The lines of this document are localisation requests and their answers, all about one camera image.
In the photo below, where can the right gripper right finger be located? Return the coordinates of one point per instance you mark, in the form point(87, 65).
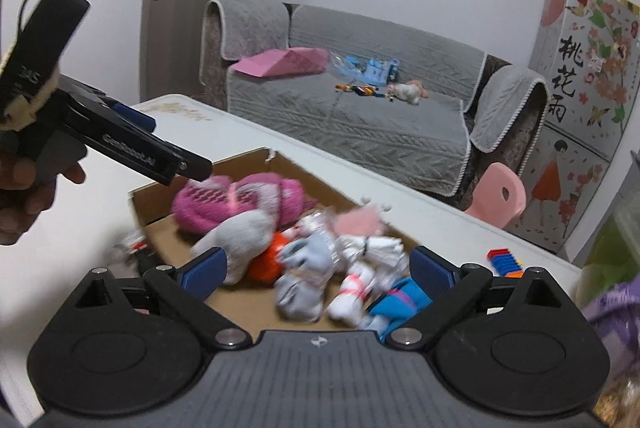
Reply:
point(465, 292)

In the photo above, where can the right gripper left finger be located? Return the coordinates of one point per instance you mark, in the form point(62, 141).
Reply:
point(163, 309)

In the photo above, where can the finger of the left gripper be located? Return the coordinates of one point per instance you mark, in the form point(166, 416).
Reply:
point(136, 149)
point(113, 114)

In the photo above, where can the blue knit sock bundle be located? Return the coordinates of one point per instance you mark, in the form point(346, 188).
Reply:
point(402, 302)

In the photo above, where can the white sock black band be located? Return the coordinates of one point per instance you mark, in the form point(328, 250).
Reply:
point(379, 252)

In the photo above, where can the grey sock bundle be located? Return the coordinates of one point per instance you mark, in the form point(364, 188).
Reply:
point(242, 237)

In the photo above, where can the orange plastic bag bundle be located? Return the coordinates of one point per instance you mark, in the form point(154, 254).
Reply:
point(266, 268)

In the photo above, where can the magenta pink towel bundle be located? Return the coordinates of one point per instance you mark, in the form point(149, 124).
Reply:
point(201, 206)

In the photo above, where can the white sock red band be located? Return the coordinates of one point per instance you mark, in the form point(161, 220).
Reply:
point(348, 304)

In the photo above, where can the pink fluffy keychain toy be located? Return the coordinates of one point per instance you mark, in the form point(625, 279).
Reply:
point(366, 220)

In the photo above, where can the light blue cloth bundle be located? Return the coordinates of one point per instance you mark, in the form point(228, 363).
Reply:
point(309, 263)

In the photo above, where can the clear bubble wrap bundle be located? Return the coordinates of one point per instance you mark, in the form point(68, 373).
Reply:
point(319, 221)

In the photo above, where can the person left hand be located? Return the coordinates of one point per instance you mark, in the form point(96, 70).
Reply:
point(27, 199)

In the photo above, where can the small colourful brick stack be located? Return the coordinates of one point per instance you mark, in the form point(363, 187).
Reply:
point(504, 263)

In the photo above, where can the white striped sock bundle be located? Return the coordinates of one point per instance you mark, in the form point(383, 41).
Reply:
point(123, 252)

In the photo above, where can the pink child chair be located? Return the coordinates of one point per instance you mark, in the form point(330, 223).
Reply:
point(498, 198)

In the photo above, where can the pink cushion on sofa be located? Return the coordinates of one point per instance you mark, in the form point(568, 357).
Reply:
point(284, 62)

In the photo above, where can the grey sofa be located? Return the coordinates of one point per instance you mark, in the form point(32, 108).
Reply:
point(480, 109)

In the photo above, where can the plush toy on sofa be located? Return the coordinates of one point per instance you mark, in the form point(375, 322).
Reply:
point(412, 92)

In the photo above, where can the decorated refrigerator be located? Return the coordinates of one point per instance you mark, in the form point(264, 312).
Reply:
point(588, 52)

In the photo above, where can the purple bag with strap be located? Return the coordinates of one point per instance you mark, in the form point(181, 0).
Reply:
point(614, 315)

